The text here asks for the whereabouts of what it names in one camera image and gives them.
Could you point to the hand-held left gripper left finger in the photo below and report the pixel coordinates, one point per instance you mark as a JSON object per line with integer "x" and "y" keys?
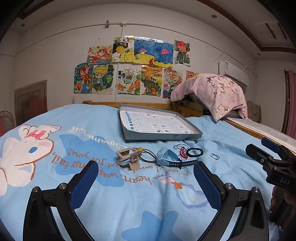
{"x": 84, "y": 183}

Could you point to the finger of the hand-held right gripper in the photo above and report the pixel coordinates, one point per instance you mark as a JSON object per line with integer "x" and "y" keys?
{"x": 269, "y": 143}
{"x": 254, "y": 150}

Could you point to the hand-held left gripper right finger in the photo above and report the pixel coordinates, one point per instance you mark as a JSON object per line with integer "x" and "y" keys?
{"x": 208, "y": 183}

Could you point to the beige hair claw clip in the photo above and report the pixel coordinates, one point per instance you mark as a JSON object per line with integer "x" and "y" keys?
{"x": 126, "y": 157}

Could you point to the light blue smartwatch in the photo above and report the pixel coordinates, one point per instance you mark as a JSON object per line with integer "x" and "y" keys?
{"x": 165, "y": 155}

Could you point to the grey cardboard box lid tray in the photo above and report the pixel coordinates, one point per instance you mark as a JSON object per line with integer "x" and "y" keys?
{"x": 157, "y": 122}

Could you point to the person's right hand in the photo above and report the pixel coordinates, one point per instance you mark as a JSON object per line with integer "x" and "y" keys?
{"x": 274, "y": 199}

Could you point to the white mattress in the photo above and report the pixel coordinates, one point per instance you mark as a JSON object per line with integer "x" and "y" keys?
{"x": 266, "y": 131}

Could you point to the olive hanging cloth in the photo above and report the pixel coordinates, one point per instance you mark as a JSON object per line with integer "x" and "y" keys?
{"x": 254, "y": 111}

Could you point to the black white checkered hair clip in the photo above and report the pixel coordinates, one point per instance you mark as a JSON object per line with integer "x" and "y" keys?
{"x": 193, "y": 139}

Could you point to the thin silver hoop rings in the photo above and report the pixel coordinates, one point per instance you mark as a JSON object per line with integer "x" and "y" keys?
{"x": 175, "y": 146}

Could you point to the light blue printed bed sheet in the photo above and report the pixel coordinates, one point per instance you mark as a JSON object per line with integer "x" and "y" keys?
{"x": 138, "y": 197}

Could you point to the pink floral quilt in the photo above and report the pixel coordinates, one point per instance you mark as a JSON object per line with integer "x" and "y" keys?
{"x": 212, "y": 92}

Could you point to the white air conditioner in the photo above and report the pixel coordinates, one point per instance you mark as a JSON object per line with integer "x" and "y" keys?
{"x": 233, "y": 69}

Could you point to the wooden bed headboard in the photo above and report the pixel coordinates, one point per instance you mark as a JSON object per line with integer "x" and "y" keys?
{"x": 138, "y": 105}

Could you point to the brown wooden door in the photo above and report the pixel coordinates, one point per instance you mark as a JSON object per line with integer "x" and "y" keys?
{"x": 30, "y": 99}

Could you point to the standing fan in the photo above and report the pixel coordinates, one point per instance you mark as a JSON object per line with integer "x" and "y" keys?
{"x": 5, "y": 120}

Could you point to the ceiling air vent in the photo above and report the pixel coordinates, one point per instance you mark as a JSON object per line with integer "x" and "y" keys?
{"x": 276, "y": 30}

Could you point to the wooden bed side rail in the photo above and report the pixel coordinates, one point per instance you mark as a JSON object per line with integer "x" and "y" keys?
{"x": 235, "y": 122}

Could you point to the group of colourful wall drawings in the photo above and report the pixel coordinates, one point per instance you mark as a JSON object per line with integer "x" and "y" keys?
{"x": 143, "y": 51}

